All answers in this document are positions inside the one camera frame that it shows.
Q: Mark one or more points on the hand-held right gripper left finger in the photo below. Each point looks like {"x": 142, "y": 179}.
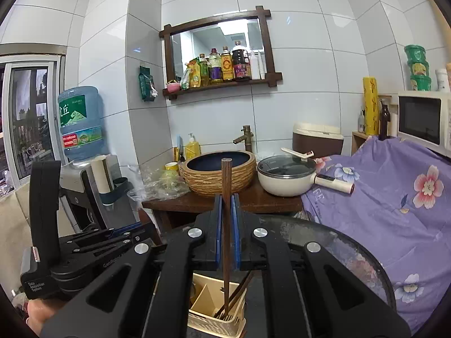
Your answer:
{"x": 218, "y": 232}

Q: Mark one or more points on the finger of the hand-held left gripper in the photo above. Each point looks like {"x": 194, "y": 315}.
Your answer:
{"x": 119, "y": 243}
{"x": 123, "y": 229}

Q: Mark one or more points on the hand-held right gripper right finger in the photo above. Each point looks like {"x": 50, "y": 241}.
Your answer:
{"x": 236, "y": 232}

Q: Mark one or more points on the brown wooden chopstick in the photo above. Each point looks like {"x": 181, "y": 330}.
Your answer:
{"x": 226, "y": 179}
{"x": 239, "y": 290}
{"x": 232, "y": 297}

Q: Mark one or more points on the beige plastic utensil holder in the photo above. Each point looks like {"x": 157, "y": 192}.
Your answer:
{"x": 206, "y": 318}

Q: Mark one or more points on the person's left hand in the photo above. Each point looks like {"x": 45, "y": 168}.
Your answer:
{"x": 37, "y": 318}

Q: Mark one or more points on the grey water dispenser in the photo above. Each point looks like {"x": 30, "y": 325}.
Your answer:
{"x": 75, "y": 183}

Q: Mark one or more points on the wooden counter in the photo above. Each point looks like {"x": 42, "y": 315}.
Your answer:
{"x": 183, "y": 206}

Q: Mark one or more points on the woven pattern wash basin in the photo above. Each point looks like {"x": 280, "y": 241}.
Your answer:
{"x": 201, "y": 179}

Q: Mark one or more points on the clear plastic bag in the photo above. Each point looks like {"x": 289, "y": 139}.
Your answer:
{"x": 158, "y": 185}

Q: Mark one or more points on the paper cup dispenser tube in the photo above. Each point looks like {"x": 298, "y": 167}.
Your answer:
{"x": 102, "y": 176}

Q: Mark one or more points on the white pot with glass lid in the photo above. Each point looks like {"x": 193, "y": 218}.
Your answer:
{"x": 285, "y": 179}

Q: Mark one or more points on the yellow cup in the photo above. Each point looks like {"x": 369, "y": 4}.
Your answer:
{"x": 172, "y": 168}

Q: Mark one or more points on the window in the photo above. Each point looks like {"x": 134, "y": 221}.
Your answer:
{"x": 28, "y": 119}

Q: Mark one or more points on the yellow soap bottle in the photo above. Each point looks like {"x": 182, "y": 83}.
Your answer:
{"x": 192, "y": 149}

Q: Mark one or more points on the blue water jug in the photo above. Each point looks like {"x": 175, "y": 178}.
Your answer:
{"x": 81, "y": 123}

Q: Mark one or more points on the bronze faucet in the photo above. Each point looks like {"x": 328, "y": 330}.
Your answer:
{"x": 246, "y": 139}

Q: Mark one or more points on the white rice paddle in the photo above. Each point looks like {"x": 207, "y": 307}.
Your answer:
{"x": 297, "y": 154}

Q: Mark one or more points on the round glass table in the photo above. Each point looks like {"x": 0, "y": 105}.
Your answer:
{"x": 352, "y": 253}

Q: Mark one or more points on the brown and white rice cooker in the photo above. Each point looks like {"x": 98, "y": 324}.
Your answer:
{"x": 317, "y": 139}

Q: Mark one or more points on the green packet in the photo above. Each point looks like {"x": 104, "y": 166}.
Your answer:
{"x": 146, "y": 82}

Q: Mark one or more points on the pink cup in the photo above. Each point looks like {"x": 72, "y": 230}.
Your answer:
{"x": 172, "y": 87}

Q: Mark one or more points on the purple floral cloth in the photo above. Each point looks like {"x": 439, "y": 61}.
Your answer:
{"x": 387, "y": 218}

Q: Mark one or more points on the small wooden box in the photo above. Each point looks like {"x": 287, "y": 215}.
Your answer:
{"x": 359, "y": 142}

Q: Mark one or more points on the yellow pouch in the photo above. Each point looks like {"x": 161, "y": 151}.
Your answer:
{"x": 195, "y": 74}

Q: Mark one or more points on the green oil bottle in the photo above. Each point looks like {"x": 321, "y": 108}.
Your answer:
{"x": 204, "y": 72}

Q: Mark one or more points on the purple label bottle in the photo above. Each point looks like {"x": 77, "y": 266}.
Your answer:
{"x": 215, "y": 68}

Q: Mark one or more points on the yellow label bottle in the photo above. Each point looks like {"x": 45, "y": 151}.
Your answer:
{"x": 227, "y": 67}

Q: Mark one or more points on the small clear bottle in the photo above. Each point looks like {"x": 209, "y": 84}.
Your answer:
{"x": 362, "y": 123}

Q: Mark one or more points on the dark soy sauce bottle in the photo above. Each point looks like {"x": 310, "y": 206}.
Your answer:
{"x": 240, "y": 63}

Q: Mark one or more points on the yellow wrap roll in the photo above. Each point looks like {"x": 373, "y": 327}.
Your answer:
{"x": 371, "y": 105}

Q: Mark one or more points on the brown glass bottle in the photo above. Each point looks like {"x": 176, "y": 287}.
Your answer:
{"x": 384, "y": 121}

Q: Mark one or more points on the wooden framed mirror shelf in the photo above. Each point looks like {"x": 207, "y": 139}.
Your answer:
{"x": 271, "y": 42}

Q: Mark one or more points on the white microwave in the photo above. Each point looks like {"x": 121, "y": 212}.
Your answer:
{"x": 422, "y": 119}

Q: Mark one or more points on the green instant noodle cup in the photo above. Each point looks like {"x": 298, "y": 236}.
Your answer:
{"x": 418, "y": 68}
{"x": 421, "y": 82}
{"x": 415, "y": 53}

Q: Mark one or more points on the white plastic bottle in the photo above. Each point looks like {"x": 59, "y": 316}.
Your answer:
{"x": 442, "y": 81}

